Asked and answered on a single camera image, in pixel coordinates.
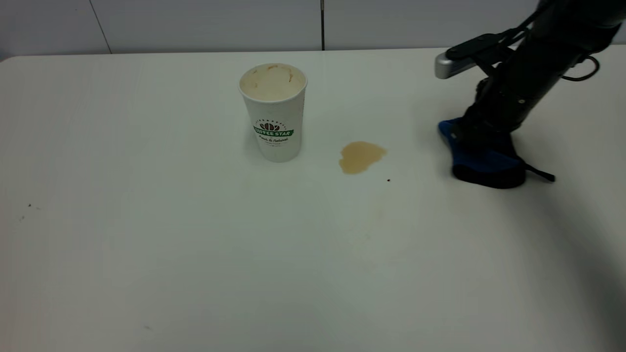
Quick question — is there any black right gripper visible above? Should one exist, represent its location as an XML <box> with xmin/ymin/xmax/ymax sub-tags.
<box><xmin>459</xmin><ymin>37</ymin><xmax>585</xmax><ymax>147</ymax></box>

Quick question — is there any blue cloth with black trim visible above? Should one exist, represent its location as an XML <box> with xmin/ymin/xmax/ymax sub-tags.
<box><xmin>437</xmin><ymin>117</ymin><xmax>556</xmax><ymax>190</ymax></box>

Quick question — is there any white paper coffee cup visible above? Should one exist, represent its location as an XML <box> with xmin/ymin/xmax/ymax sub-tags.
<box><xmin>238</xmin><ymin>63</ymin><xmax>308</xmax><ymax>163</ymax></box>

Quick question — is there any brown coffee spill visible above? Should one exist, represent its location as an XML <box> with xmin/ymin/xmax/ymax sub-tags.
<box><xmin>338</xmin><ymin>141</ymin><xmax>388</xmax><ymax>175</ymax></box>

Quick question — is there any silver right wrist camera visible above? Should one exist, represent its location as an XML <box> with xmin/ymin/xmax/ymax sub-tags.
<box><xmin>434</xmin><ymin>32</ymin><xmax>531</xmax><ymax>80</ymax></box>

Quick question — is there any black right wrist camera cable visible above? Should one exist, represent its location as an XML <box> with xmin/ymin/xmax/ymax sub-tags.
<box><xmin>561</xmin><ymin>55</ymin><xmax>600</xmax><ymax>82</ymax></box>

